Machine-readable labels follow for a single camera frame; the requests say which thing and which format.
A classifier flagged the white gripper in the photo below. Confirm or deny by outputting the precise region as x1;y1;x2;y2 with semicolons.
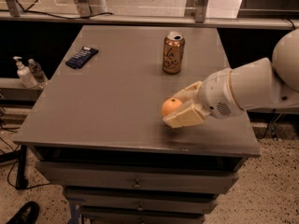
163;68;243;128

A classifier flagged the orange fruit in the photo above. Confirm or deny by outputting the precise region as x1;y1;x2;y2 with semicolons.
161;97;182;117

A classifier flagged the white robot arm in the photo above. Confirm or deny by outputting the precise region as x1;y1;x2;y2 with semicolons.
163;29;299;128

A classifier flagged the dark blue rxbar wrapper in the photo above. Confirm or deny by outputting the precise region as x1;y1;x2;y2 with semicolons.
65;46;98;69

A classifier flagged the copper la croix can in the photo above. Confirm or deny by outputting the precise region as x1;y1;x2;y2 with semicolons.
163;31;185;75

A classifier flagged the top grey drawer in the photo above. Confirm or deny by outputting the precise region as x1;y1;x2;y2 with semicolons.
36;161;238;194

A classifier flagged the grey drawer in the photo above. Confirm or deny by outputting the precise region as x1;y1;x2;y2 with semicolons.
81;206;205;224
36;161;238;194
64;188;218;214

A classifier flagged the grey drawer cabinet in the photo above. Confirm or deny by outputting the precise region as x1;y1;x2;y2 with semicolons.
12;24;262;224

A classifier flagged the middle grey drawer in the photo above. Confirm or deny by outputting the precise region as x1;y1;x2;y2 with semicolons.
64;188;218;214

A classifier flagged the bottom grey drawer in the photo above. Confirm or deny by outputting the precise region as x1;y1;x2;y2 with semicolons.
81;206;205;224

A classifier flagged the clear plastic water bottle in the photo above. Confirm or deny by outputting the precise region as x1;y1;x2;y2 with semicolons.
28;59;48;88

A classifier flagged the white pump sanitizer bottle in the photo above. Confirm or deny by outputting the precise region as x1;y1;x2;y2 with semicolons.
13;56;37;89

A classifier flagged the black metal stand leg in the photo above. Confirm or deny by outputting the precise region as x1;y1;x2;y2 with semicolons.
16;146;28;190

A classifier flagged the black leather shoe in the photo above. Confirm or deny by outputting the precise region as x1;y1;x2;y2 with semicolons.
6;201;40;224

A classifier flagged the black floor cable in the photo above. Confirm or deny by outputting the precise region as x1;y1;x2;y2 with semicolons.
0;119;50;190

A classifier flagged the black cable on ledge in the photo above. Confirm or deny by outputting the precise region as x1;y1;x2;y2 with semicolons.
0;0;114;20

